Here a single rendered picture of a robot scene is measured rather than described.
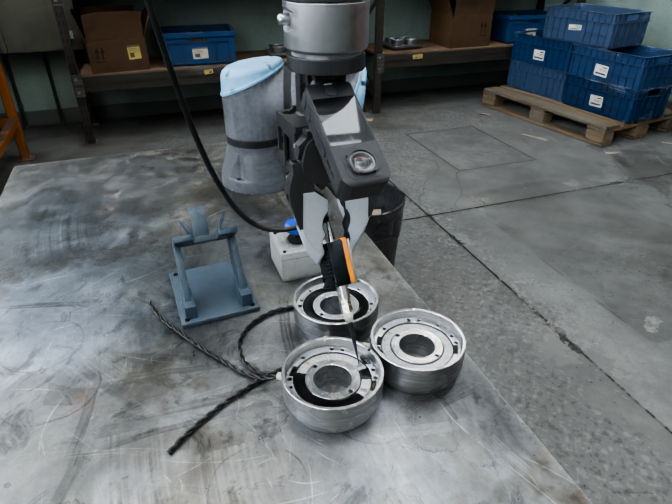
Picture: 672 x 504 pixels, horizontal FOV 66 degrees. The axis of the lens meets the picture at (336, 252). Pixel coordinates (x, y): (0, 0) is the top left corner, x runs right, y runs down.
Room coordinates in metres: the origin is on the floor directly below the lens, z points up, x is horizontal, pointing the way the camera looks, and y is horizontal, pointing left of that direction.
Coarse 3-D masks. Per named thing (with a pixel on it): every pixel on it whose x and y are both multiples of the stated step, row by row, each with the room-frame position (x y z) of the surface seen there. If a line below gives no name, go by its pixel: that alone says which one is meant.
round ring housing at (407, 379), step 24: (408, 312) 0.49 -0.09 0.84; (432, 312) 0.49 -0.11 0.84; (408, 336) 0.46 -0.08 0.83; (432, 336) 0.46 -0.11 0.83; (456, 336) 0.46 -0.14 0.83; (384, 360) 0.41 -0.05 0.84; (408, 360) 0.42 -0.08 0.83; (432, 360) 0.42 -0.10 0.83; (456, 360) 0.41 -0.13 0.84; (408, 384) 0.39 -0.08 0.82; (432, 384) 0.39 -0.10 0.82
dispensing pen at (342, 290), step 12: (336, 252) 0.46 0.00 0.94; (324, 264) 0.47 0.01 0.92; (336, 264) 0.45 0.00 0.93; (324, 276) 0.47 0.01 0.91; (336, 276) 0.44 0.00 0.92; (348, 276) 0.44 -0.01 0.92; (324, 288) 0.46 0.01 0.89; (336, 288) 0.45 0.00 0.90; (348, 300) 0.44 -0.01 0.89; (348, 312) 0.44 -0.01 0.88; (348, 324) 0.43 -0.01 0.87
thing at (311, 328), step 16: (304, 288) 0.54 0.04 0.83; (352, 288) 0.55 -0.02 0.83; (368, 288) 0.54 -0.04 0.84; (320, 304) 0.52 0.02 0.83; (336, 304) 0.54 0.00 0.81; (352, 304) 0.52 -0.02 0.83; (304, 320) 0.48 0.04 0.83; (368, 320) 0.48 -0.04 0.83; (320, 336) 0.47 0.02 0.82; (336, 336) 0.46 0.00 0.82
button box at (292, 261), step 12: (276, 240) 0.65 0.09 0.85; (288, 240) 0.65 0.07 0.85; (300, 240) 0.64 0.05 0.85; (324, 240) 0.65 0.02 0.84; (276, 252) 0.64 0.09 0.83; (288, 252) 0.62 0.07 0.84; (300, 252) 0.62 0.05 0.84; (276, 264) 0.64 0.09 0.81; (288, 264) 0.61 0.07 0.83; (300, 264) 0.62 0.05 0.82; (312, 264) 0.62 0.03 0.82; (288, 276) 0.61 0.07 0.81; (300, 276) 0.62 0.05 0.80
